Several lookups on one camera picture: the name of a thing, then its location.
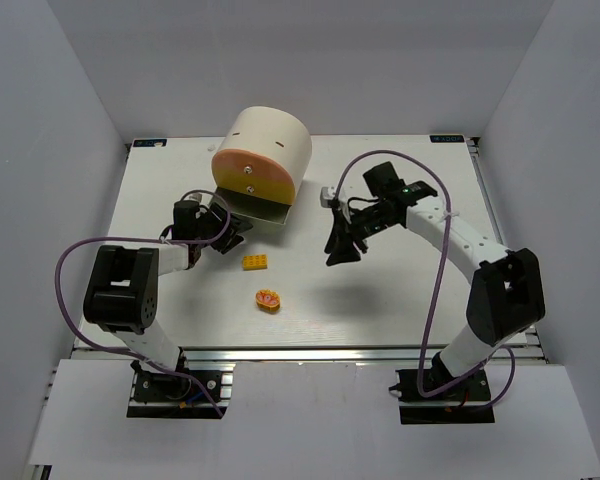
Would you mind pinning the right blue corner label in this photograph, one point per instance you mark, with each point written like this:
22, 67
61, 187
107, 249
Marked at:
446, 138

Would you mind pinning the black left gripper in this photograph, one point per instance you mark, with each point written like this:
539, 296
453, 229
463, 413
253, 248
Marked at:
222, 232

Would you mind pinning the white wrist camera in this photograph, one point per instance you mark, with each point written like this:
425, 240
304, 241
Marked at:
197, 195
328, 200

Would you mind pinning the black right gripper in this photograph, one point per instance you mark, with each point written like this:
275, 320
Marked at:
347, 228

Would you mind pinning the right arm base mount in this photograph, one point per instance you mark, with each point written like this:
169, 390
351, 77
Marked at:
464, 403

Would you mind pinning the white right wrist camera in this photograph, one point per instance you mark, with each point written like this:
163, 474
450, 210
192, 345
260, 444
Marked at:
328, 200

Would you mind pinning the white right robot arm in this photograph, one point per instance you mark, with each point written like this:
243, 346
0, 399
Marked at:
506, 293

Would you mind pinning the aluminium table front rail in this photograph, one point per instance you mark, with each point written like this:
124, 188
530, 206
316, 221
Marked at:
531, 353

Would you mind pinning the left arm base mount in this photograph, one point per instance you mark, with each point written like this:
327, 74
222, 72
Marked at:
157, 395

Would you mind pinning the yellow drawer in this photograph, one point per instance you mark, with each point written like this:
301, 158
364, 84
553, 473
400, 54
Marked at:
270, 184

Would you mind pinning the left blue corner label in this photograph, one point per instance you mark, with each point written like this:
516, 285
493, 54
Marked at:
149, 143

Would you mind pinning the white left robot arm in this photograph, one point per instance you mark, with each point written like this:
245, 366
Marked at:
122, 294

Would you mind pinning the blue corner label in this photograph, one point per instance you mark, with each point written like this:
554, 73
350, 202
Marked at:
446, 138
149, 143

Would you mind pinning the cream drawer cabinet shell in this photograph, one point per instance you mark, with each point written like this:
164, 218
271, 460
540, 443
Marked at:
273, 133

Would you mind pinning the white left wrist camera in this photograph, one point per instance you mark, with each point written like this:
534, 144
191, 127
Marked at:
197, 195

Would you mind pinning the yellow lego brick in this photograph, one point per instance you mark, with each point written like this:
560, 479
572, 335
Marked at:
255, 262

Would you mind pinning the orange oval lego piece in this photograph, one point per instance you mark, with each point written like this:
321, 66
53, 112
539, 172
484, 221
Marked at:
268, 301

